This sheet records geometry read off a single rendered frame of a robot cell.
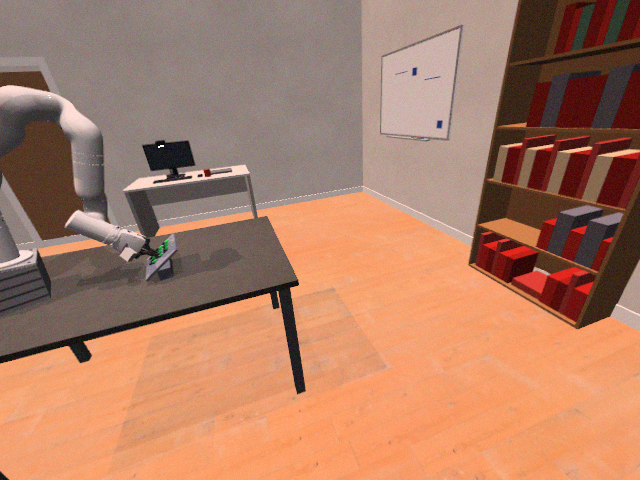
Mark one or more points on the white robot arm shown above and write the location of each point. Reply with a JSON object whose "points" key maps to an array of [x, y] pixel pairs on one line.
{"points": [[20, 106]]}

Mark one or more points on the grey switch panel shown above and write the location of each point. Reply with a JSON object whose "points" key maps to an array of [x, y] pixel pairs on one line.
{"points": [[162, 263]]}

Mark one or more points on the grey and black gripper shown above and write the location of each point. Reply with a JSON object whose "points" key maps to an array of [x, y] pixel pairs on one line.
{"points": [[135, 241]]}

